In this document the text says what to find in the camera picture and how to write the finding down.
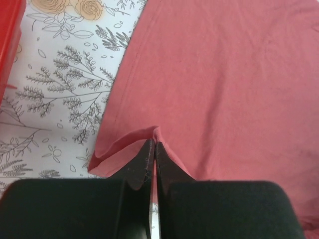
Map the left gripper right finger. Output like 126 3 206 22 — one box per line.
155 142 305 239

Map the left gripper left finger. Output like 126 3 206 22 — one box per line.
0 139 155 239

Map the pink t-shirt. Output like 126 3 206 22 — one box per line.
88 0 319 239

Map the floral patterned table mat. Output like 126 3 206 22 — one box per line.
0 0 160 239

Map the red plastic tray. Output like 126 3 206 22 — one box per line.
0 0 26 97

